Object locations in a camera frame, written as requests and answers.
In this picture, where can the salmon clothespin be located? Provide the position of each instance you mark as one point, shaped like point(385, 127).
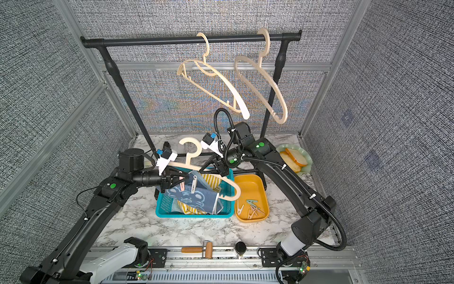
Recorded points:
point(182, 186)

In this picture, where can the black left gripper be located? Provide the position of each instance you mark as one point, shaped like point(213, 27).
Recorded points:
point(168, 176)

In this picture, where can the yellow striped towel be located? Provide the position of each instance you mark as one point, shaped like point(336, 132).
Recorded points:
point(189, 209)

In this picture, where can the pale green wavy plate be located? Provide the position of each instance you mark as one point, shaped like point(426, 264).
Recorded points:
point(305, 169)

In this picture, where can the orange crust bread slice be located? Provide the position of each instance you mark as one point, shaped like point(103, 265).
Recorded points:
point(296, 157)

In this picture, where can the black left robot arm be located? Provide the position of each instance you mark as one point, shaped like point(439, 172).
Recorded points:
point(64, 264)

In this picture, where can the white clothespin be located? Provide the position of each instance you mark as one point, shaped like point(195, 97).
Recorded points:
point(194, 185)
point(240, 210)

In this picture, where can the wooden handle roller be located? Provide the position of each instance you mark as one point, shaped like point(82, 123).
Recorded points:
point(206, 250)

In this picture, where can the black clothes rack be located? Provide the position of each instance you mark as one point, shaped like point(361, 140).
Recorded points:
point(112, 68)

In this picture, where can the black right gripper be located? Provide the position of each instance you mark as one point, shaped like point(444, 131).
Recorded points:
point(221, 166)

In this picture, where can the small black lidded jar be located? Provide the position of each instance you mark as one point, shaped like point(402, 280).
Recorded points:
point(240, 248)

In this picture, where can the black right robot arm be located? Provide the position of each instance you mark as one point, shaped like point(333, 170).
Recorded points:
point(316, 212)

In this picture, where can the pink clothespin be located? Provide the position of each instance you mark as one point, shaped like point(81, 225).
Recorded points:
point(257, 211)

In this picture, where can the teal plastic basket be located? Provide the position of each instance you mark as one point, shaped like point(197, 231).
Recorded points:
point(168, 207)

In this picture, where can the white right arm base mount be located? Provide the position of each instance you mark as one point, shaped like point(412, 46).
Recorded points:
point(291, 246)

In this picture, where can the yellow plastic tray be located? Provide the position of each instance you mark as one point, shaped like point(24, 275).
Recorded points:
point(252, 188)

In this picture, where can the dark blue hello towel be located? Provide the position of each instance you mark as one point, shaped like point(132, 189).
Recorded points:
point(175, 192)

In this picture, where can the mint green clothespin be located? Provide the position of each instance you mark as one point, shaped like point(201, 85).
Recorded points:
point(253, 203)

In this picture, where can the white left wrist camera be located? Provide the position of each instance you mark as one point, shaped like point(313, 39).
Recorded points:
point(165, 157)

